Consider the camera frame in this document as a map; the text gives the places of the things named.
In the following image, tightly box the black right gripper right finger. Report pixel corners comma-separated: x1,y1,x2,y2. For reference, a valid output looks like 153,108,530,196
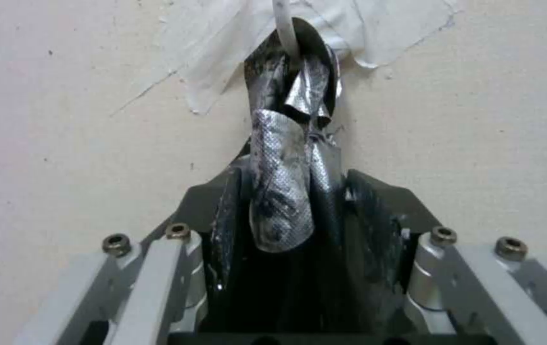
345,169,547,345

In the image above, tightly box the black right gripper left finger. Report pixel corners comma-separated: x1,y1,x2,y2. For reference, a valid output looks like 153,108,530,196
10,168,251,345

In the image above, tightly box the black plastic trash bag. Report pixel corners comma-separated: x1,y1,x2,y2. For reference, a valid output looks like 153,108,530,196
208,18,411,333

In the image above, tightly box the clear adhesive tape patch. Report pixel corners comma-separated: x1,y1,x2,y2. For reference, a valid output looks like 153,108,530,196
165,0,462,115

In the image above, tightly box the white wall hook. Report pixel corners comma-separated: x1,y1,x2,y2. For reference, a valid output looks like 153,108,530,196
268,0,302,57

